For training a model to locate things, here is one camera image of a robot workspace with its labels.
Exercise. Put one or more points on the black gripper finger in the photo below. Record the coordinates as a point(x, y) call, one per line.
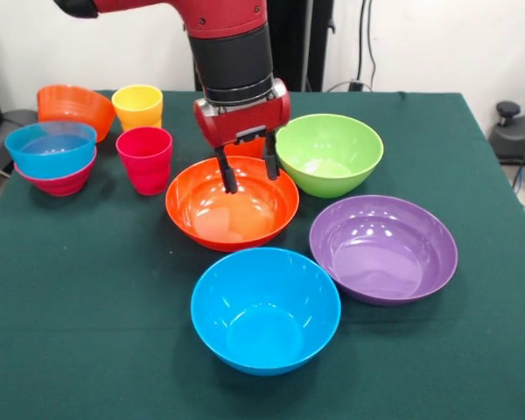
point(227, 175)
point(271, 157)

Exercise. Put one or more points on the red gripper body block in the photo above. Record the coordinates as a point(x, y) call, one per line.
point(245, 118)

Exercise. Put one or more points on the large orange bowl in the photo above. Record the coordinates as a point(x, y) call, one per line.
point(201, 210)

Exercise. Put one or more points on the green bowl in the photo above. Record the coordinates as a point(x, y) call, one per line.
point(328, 170)

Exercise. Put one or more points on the pink cup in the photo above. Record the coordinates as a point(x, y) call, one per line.
point(146, 170)

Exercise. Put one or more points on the purple bowl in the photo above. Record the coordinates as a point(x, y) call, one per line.
point(376, 254)

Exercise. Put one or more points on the small orange bowl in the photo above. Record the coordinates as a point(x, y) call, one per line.
point(74, 105)

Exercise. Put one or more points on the pink bowl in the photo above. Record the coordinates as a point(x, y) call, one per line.
point(57, 186)

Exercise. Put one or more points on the small blue bowl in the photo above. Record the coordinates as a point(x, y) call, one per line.
point(48, 162)

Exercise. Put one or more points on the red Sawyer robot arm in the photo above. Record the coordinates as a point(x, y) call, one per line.
point(232, 52)

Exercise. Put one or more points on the orange cup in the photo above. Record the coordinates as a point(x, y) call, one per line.
point(249, 151)

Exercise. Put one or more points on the yellow cup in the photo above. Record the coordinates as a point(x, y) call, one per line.
point(135, 107)

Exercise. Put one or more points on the large blue bowl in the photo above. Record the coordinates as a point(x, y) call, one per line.
point(262, 324)

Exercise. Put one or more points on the dark green tablecloth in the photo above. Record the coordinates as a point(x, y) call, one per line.
point(420, 350)

